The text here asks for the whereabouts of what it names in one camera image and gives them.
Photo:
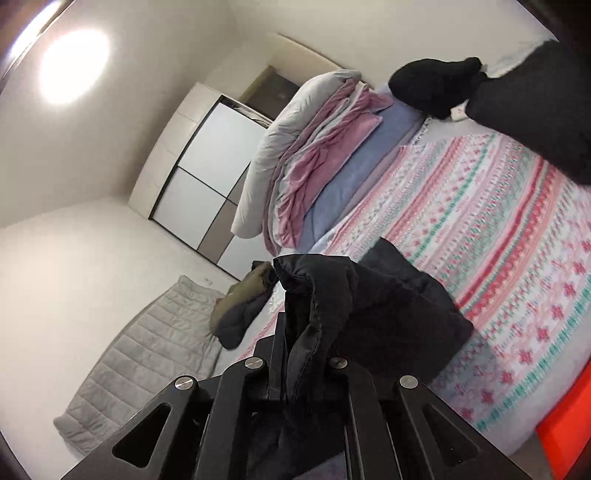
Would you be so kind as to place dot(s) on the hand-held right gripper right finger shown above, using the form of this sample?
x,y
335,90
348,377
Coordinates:
x,y
364,397

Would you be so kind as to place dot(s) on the red box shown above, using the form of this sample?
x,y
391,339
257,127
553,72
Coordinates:
x,y
570,429

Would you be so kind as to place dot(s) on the black fuzzy garment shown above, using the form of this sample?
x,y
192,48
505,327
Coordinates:
x,y
429,83

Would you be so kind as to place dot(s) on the patterned pink bedsheet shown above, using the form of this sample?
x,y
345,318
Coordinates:
x,y
508,258

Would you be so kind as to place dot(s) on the dark brown panel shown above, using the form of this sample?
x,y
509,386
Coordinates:
x,y
270,90

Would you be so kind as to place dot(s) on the white sliding door wardrobe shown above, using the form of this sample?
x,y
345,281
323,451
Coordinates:
x,y
203,175

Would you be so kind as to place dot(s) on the black jacket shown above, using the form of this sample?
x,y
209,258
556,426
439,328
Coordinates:
x,y
378,300

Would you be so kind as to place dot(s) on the black knit cloth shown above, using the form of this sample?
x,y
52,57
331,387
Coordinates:
x,y
540,110

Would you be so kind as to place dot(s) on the grey duvet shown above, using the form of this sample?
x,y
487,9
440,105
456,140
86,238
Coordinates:
x,y
272,138

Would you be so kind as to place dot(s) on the grey quilted blanket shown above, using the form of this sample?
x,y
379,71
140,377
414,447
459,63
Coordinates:
x,y
152,350

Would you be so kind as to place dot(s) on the ceiling light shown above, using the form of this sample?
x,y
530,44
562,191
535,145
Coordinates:
x,y
74,64

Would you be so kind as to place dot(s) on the blue blanket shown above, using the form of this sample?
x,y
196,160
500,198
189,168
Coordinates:
x,y
364,157

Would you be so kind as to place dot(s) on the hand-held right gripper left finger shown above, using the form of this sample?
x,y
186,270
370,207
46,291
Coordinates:
x,y
238,397

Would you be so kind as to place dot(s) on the beige headboard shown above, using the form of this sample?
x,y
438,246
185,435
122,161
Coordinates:
x,y
304,53

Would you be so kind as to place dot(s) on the stack of folded blankets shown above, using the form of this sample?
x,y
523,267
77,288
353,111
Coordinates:
x,y
323,138

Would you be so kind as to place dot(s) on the olive green jacket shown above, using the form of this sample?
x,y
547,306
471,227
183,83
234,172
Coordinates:
x,y
238,295

